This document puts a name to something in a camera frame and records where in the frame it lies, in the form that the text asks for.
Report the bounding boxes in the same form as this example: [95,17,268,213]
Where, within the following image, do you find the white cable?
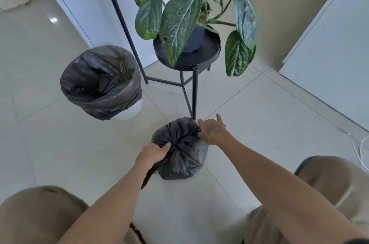
[347,132,369,172]

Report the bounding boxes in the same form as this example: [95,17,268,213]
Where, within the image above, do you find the green leafy plant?
[129,0,265,77]

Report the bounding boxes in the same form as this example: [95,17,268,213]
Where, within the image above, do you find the person's right forearm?
[216,134,369,244]

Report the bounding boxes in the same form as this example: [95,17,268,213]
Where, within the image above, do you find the person's left forearm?
[56,161,156,244]

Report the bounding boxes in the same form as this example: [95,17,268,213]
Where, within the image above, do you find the beige trousers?
[0,156,369,244]

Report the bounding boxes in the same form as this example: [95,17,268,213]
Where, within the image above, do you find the person's right hand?
[197,114,232,146]

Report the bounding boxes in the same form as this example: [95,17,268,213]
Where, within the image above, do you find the black metal plant stand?
[95,0,221,120]

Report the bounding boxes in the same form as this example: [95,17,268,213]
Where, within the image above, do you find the dark plant pot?
[182,24,206,53]

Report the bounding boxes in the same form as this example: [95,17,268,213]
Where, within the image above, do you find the person's left hand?
[135,142,172,167]

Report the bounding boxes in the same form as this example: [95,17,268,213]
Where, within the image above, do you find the black garbage bag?
[141,117,209,190]

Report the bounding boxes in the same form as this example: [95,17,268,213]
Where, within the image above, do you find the white trash bin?
[112,98,142,121]

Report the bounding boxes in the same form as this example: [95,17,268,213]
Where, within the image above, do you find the black bin liner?
[60,45,143,121]

